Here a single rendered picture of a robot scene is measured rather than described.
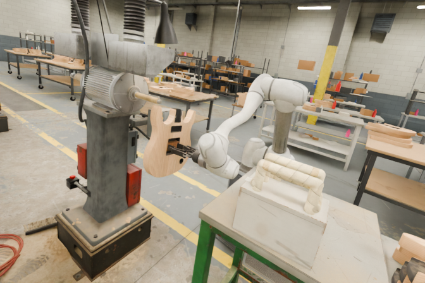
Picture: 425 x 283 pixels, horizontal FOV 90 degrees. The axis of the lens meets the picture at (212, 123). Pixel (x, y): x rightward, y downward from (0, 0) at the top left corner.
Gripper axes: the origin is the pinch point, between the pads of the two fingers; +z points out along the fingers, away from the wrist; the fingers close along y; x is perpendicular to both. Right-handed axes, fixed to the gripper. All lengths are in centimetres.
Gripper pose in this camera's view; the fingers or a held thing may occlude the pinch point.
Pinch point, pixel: (173, 146)
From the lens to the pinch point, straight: 125.7
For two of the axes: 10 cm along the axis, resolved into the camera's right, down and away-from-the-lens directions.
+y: 5.3, -0.4, 8.5
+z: -8.3, -2.4, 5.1
